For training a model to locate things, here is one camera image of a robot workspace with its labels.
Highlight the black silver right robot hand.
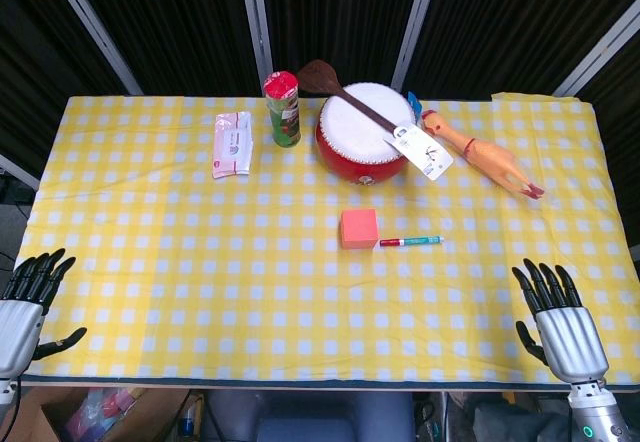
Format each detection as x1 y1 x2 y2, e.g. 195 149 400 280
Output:
511 256 611 386

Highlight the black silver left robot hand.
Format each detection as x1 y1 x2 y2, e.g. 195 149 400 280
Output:
0 247 88 381

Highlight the red teal marker pen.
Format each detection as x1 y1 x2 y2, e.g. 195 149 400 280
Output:
379 235 445 248

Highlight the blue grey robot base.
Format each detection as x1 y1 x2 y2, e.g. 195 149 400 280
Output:
204 390 416 442

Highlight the yellow white checkered tablecloth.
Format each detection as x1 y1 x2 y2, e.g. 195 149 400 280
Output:
19 91 640 384

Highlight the brown cardboard box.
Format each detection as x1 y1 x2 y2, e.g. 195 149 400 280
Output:
19 386 195 442

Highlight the bag of colourful items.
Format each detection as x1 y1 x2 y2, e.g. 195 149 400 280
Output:
64 388 147 439

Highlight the yellow rubber chicken toy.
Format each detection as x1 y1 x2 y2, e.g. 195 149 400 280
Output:
418 109 546 201

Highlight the white paper hang tag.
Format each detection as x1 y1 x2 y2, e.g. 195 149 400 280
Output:
383 122 455 182

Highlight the orange cube block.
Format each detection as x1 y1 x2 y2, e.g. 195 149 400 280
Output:
340 208 380 251

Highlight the pink white wet wipes pack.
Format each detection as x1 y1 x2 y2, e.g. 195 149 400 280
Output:
211 110 255 180

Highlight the blue paper tag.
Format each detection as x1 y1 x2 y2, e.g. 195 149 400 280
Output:
407 90 424 124

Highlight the red drum white skin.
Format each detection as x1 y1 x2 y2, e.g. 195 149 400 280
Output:
314 82 417 187

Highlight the green chips can red lid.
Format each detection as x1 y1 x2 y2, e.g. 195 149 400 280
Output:
263 71 303 149

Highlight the brown wooden spoon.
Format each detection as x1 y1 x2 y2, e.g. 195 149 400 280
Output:
297 59 417 137

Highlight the black pleated curtain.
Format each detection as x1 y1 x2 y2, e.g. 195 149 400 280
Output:
0 0 640 173

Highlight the silver metal frame post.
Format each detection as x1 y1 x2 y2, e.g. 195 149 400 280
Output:
391 0 443 92
553 10 640 97
42 0 145 97
237 0 275 97

